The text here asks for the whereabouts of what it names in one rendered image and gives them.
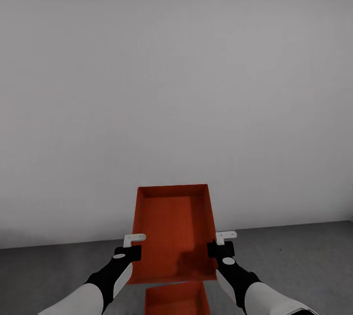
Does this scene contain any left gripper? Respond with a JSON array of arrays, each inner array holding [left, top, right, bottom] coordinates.
[[114, 245, 142, 262]]

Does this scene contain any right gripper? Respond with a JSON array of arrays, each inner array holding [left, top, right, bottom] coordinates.
[[207, 239, 235, 258]]

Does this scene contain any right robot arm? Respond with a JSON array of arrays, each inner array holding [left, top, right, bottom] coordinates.
[[207, 230, 317, 315]]

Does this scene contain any storage box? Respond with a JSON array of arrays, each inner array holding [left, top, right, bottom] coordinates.
[[144, 281, 210, 315], [127, 184, 218, 285]]

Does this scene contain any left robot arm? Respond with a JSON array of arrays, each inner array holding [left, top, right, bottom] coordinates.
[[38, 234, 146, 315]]

